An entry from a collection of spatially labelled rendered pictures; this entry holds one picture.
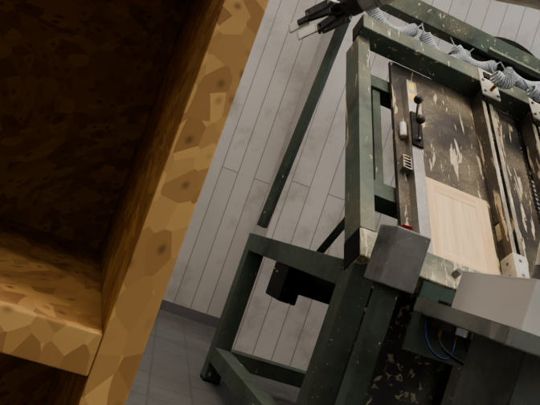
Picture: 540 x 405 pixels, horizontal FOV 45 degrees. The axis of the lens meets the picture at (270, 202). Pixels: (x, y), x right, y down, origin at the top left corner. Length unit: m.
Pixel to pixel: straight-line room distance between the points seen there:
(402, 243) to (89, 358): 1.75
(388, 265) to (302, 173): 2.78
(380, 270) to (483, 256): 0.67
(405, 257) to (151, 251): 1.75
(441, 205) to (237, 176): 3.05
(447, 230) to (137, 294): 2.28
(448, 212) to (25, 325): 2.38
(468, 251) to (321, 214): 2.32
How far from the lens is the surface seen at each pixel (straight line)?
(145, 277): 0.28
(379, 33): 3.04
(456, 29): 3.67
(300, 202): 4.69
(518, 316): 1.53
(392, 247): 1.98
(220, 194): 5.40
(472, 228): 2.63
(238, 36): 0.29
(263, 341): 4.73
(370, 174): 2.41
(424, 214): 2.46
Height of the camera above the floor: 0.73
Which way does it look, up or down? 4 degrees up
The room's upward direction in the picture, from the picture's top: 19 degrees clockwise
